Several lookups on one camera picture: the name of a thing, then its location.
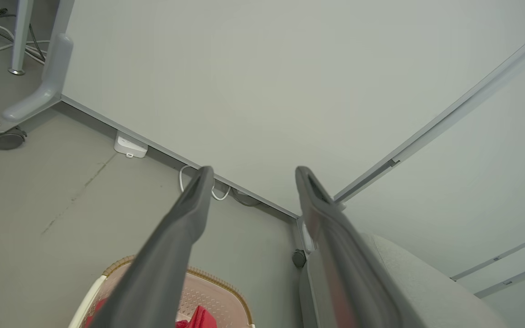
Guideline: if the dark cable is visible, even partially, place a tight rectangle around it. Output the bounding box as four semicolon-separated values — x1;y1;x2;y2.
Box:
232;188;265;208

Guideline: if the grey fabric sofa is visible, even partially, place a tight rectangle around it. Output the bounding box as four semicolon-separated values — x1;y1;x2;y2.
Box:
299;233;511;328

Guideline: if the white partition panel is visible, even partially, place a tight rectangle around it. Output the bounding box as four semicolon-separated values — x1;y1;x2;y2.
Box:
60;0;525;219
342;32;525;299

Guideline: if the red cloth garment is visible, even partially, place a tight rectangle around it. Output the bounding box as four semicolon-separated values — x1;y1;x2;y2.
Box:
84;298;218;328

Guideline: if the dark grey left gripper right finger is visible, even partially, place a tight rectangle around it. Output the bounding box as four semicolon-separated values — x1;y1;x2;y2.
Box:
295;166;407;328

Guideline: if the grey partition leg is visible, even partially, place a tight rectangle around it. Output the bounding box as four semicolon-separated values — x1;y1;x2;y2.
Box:
0;0;75;137
296;216;312;255

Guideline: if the white power strip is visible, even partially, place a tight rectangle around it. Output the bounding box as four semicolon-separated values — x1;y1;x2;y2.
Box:
114;131;149;159

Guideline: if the cream perforated laundry basket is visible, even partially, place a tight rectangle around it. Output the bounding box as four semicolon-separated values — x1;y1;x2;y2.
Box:
68;255;256;328

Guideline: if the grey metal table leg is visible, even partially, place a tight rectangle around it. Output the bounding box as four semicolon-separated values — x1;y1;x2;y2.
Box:
8;0;36;76

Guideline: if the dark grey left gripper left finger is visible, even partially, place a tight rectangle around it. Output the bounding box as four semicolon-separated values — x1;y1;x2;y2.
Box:
88;166;215;328

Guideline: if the black cable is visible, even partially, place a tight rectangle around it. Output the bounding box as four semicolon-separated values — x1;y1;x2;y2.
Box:
0;0;47;62

